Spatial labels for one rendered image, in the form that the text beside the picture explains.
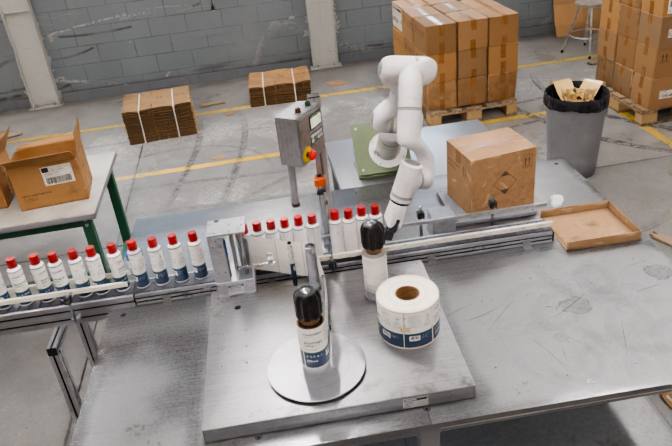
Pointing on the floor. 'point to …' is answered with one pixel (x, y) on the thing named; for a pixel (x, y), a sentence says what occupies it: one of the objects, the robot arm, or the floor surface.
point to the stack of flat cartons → (159, 115)
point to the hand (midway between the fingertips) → (388, 234)
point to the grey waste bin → (575, 138)
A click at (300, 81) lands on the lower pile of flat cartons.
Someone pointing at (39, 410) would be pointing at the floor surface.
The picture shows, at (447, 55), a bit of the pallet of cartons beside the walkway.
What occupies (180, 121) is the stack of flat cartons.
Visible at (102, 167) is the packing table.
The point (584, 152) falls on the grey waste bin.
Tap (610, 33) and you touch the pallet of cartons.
